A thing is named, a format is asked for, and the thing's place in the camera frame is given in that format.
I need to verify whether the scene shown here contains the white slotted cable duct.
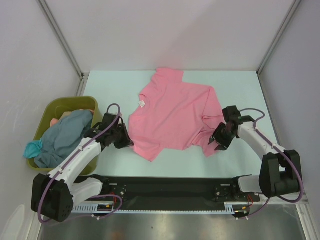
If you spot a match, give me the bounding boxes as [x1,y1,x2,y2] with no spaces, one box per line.
[71,201,249,215]

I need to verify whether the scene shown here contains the grey blue t shirt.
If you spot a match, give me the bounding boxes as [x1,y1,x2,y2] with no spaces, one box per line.
[34,109,93,168]

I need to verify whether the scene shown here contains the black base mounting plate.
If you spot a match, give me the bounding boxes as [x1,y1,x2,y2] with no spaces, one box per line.
[99,176,259,206]

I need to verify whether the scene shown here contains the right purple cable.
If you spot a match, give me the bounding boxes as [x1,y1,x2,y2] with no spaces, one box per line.
[238,108,305,203]

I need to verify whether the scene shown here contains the pink t shirt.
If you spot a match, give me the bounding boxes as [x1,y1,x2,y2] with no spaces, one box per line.
[128,68,224,162]

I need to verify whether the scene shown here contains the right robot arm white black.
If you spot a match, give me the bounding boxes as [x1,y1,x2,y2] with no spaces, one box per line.
[208,105,304,204]

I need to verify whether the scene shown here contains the peach t shirt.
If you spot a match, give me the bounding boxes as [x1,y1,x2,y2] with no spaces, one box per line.
[49,108,96,127]

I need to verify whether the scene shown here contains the right aluminium frame post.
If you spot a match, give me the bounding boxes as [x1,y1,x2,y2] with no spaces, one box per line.
[256,0,303,77]

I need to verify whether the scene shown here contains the aluminium frame post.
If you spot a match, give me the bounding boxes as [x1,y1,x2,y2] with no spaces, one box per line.
[37,0,83,77]
[256,0,303,77]

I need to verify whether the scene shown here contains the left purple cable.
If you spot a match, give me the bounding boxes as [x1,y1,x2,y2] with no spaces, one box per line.
[37,103,123,225]

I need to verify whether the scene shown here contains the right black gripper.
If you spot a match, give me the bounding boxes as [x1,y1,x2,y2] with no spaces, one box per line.
[208,122,236,151]

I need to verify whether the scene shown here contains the turquoise t shirt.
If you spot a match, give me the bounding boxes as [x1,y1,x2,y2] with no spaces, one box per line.
[23,139,43,159]

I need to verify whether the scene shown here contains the aluminium front rail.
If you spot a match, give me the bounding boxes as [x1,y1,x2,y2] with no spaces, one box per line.
[72,194,308,207]

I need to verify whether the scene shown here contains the left aluminium frame post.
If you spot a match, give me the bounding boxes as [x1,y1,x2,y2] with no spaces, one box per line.
[37,0,83,77]

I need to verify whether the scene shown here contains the purple cable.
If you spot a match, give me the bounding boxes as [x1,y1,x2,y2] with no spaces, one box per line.
[37,103,123,225]
[238,108,305,203]

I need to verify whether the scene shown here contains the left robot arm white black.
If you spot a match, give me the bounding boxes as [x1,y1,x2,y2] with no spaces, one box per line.
[31,113,134,223]

